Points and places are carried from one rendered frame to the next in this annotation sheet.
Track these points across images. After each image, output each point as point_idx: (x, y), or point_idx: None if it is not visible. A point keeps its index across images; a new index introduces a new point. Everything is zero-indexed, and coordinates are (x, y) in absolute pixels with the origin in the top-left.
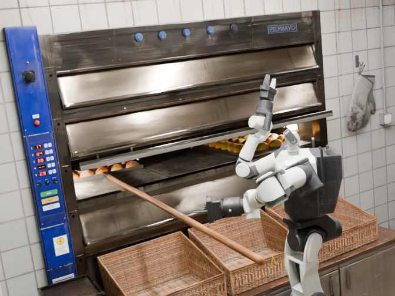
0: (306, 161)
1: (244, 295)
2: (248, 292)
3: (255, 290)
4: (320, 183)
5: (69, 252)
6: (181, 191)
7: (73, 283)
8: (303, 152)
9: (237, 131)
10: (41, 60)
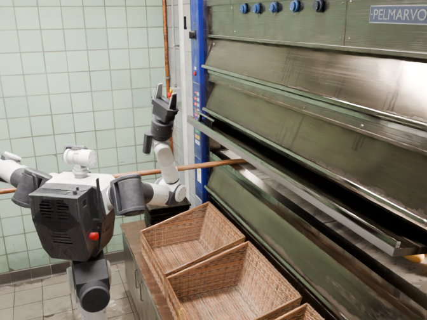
0: (23, 171)
1: (164, 311)
2: (168, 315)
3: (169, 319)
4: (13, 197)
5: (201, 183)
6: (259, 201)
7: (180, 201)
8: (77, 180)
9: (260, 162)
10: (198, 22)
